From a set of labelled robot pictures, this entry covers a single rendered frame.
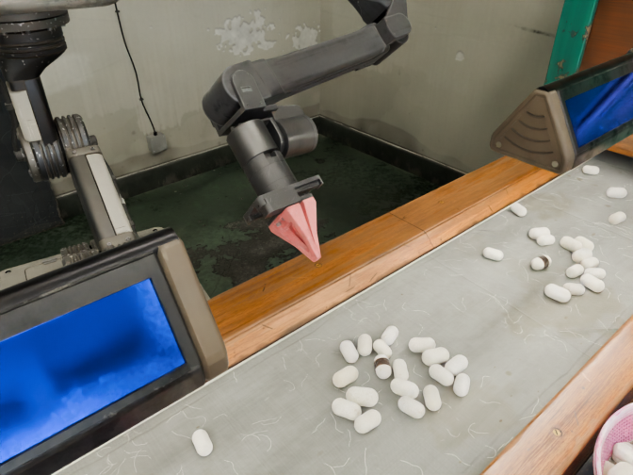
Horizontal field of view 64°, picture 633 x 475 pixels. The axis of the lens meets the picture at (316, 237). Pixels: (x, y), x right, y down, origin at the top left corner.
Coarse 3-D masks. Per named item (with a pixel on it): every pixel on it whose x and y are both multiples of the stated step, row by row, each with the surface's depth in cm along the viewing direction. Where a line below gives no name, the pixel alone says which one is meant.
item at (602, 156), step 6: (606, 150) 124; (594, 156) 120; (600, 156) 120; (606, 156) 120; (612, 156) 120; (618, 156) 120; (624, 156) 120; (606, 162) 118; (612, 162) 118; (618, 162) 118; (624, 162) 118; (630, 162) 118; (624, 168) 115; (630, 168) 115
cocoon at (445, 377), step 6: (432, 366) 64; (438, 366) 64; (432, 372) 63; (438, 372) 63; (444, 372) 63; (450, 372) 63; (438, 378) 63; (444, 378) 62; (450, 378) 62; (444, 384) 62; (450, 384) 62
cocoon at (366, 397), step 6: (348, 390) 60; (354, 390) 60; (360, 390) 60; (366, 390) 60; (372, 390) 60; (348, 396) 60; (354, 396) 60; (360, 396) 60; (366, 396) 59; (372, 396) 60; (360, 402) 60; (366, 402) 59; (372, 402) 59
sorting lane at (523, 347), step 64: (576, 192) 106; (448, 256) 86; (512, 256) 86; (320, 320) 73; (384, 320) 73; (448, 320) 73; (512, 320) 73; (576, 320) 73; (256, 384) 64; (320, 384) 64; (384, 384) 64; (512, 384) 64; (128, 448) 56; (192, 448) 56; (256, 448) 56; (320, 448) 56; (384, 448) 56; (448, 448) 56
